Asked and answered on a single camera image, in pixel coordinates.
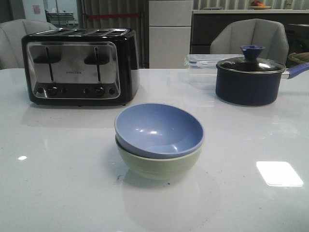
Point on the glass pot lid blue knob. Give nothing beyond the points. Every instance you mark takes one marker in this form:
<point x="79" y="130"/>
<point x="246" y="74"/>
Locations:
<point x="250" y="62"/>

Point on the dark counter sideboard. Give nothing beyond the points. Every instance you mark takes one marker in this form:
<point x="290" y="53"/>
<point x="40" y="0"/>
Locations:
<point x="208" y="24"/>

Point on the clear plastic food container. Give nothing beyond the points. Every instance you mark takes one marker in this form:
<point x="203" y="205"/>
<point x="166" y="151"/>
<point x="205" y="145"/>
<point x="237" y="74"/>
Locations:
<point x="202" y="71"/>

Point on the dark blue saucepan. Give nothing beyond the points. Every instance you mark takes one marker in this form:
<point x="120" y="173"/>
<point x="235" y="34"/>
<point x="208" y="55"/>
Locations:
<point x="253" y="89"/>

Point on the black chrome four-slot toaster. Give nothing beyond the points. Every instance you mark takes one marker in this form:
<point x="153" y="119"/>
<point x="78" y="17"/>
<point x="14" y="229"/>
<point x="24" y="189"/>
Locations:
<point x="82" y="67"/>

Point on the fruit bowl on counter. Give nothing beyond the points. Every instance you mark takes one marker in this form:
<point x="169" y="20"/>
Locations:
<point x="258" y="5"/>

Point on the white cabinet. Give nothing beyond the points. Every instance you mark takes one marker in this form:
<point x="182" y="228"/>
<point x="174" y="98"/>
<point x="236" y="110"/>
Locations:
<point x="169" y="33"/>

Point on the green plastic bowl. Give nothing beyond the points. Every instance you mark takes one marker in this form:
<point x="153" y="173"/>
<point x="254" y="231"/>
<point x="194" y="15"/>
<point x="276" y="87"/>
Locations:
<point x="159" y="169"/>

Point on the grey chair right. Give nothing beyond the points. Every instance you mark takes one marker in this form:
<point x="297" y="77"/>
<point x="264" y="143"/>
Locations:
<point x="265" y="33"/>

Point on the grey chair left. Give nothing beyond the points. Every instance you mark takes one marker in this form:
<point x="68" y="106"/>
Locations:
<point x="11" y="34"/>

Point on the blue plastic bowl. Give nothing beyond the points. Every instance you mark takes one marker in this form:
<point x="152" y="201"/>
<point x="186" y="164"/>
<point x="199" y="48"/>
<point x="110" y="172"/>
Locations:
<point x="158" y="131"/>

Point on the brown woven basket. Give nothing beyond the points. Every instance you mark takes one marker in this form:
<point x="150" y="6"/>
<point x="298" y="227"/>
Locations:
<point x="298" y="58"/>

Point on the grey chair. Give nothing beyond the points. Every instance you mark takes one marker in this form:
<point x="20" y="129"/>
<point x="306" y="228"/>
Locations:
<point x="265" y="33"/>
<point x="11" y="34"/>

